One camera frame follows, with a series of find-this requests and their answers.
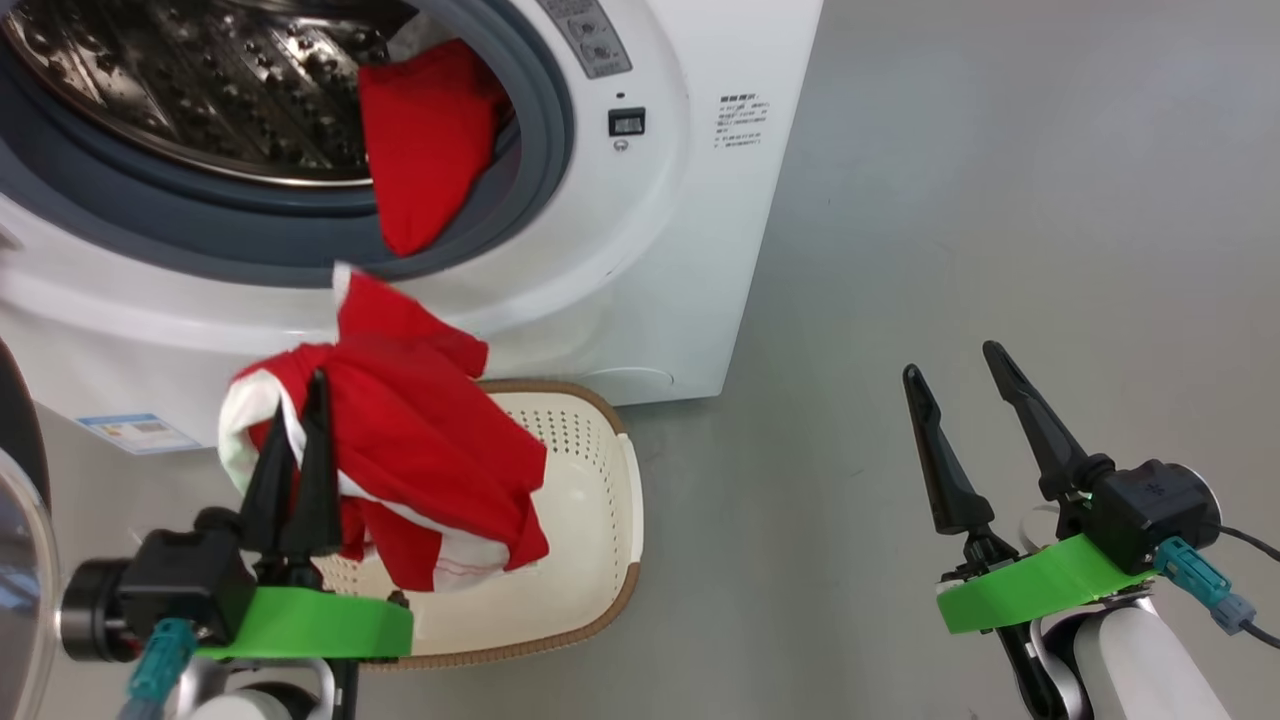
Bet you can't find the blue energy label sticker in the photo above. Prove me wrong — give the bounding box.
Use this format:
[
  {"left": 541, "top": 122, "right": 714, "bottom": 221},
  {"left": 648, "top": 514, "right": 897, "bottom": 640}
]
[{"left": 75, "top": 412, "right": 201, "bottom": 456}]

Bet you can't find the round filter cover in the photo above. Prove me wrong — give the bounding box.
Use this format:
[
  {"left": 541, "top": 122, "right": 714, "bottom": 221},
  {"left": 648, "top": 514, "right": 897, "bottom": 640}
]
[{"left": 580, "top": 367, "right": 676, "bottom": 406}]

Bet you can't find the teal connector cable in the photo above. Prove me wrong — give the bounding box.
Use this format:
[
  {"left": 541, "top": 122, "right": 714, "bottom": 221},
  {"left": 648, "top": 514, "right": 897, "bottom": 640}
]
[
  {"left": 1155, "top": 537, "right": 1280, "bottom": 651},
  {"left": 118, "top": 617, "right": 199, "bottom": 720}
]

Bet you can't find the red and white garment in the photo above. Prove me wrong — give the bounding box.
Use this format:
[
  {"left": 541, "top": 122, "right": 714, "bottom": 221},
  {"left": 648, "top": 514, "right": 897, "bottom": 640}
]
[{"left": 218, "top": 265, "right": 551, "bottom": 593}]

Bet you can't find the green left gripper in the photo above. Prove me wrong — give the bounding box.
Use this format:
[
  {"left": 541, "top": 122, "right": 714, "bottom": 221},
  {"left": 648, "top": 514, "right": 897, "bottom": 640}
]
[{"left": 195, "top": 368, "right": 414, "bottom": 661}]

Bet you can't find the steel washing machine drum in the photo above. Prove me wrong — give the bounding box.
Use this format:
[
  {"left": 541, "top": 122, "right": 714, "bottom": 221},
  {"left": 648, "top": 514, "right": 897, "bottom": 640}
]
[{"left": 0, "top": 0, "right": 521, "bottom": 188}]

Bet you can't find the white washing machine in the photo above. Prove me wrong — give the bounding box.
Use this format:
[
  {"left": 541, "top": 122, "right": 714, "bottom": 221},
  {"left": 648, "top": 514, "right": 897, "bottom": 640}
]
[{"left": 0, "top": 0, "right": 826, "bottom": 456}]

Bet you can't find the grey rubber door gasket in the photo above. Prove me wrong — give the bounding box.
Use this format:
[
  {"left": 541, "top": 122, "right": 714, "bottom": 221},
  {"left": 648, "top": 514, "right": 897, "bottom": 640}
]
[{"left": 0, "top": 0, "right": 576, "bottom": 288}]

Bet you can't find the thin black cable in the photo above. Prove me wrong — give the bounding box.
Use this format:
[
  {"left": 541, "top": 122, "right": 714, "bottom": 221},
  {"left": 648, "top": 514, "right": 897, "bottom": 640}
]
[{"left": 1215, "top": 524, "right": 1280, "bottom": 563}]

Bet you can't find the grey warning label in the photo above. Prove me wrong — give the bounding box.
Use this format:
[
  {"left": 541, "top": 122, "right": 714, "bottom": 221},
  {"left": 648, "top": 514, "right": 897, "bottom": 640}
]
[{"left": 537, "top": 0, "right": 633, "bottom": 79}]

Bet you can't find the plain red cloth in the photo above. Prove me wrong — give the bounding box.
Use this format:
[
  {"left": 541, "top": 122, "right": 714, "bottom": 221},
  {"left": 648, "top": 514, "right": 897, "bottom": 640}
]
[{"left": 357, "top": 40, "right": 511, "bottom": 258}]

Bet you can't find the cream plastic laundry basket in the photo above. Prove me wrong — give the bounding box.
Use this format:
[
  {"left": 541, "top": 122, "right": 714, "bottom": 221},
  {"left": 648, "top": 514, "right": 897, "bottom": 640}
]
[{"left": 310, "top": 378, "right": 644, "bottom": 671}]

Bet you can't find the small printed text sticker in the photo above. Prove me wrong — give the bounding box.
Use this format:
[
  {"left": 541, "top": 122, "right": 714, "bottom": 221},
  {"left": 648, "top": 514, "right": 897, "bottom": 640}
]
[{"left": 713, "top": 95, "right": 773, "bottom": 151}]

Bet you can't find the washing machine door with glass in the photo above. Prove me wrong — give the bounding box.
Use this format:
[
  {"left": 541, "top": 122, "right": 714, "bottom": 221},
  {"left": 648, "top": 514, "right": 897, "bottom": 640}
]
[{"left": 0, "top": 335, "right": 61, "bottom": 720}]

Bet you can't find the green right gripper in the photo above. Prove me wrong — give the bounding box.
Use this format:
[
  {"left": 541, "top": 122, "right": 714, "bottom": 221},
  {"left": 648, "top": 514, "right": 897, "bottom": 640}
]
[{"left": 902, "top": 340, "right": 1153, "bottom": 636}]

